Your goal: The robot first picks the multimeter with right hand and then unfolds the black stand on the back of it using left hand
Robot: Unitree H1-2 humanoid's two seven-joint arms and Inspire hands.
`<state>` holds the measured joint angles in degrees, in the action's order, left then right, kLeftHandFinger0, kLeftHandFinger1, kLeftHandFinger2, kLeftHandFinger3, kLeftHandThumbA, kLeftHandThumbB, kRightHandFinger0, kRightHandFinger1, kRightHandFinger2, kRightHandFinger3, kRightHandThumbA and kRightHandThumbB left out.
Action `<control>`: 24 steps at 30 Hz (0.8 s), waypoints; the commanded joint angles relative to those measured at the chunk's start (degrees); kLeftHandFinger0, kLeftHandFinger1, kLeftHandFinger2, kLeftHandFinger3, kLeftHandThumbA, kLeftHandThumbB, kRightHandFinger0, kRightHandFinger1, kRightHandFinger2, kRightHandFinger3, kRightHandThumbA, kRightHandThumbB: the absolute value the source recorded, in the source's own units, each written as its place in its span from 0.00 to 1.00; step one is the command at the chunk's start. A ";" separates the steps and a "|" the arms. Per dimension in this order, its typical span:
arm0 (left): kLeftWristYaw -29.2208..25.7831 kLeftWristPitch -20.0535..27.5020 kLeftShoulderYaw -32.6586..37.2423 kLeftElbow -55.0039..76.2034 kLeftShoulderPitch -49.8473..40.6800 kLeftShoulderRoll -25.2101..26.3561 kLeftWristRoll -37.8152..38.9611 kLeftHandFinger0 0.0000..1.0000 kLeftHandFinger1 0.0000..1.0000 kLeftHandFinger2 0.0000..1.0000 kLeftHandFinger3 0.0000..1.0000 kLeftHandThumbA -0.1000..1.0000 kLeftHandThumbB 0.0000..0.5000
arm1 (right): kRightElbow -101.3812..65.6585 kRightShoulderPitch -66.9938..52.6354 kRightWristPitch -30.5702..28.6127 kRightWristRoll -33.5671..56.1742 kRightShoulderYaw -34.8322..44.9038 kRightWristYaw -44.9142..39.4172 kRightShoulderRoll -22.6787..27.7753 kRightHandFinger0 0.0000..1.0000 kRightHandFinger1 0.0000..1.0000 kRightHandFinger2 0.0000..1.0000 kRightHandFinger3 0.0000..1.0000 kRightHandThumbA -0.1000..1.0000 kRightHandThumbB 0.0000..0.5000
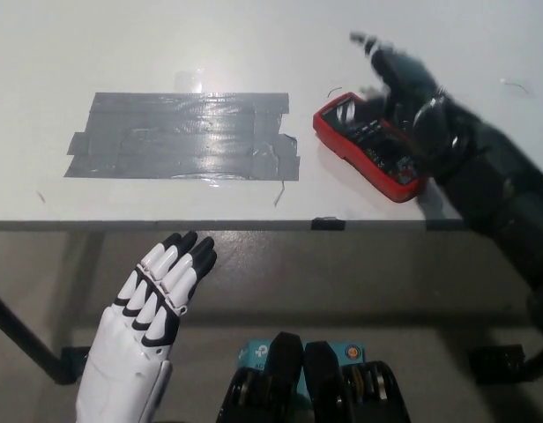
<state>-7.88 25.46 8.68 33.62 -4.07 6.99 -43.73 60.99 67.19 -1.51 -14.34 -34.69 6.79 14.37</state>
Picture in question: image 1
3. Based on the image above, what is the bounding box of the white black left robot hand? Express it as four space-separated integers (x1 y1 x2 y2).
75 230 219 423

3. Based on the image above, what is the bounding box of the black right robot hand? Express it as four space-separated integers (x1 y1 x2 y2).
349 30 472 178

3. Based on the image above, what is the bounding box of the red digital multimeter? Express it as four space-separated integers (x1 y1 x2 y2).
312 91 432 205

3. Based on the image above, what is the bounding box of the black floor tape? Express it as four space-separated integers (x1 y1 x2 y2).
58 346 93 385
468 344 541 383

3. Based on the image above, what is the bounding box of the small black edge tape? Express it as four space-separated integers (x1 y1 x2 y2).
310 216 346 232

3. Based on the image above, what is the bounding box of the grey duct tape patch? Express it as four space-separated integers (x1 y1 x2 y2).
63 91 301 182

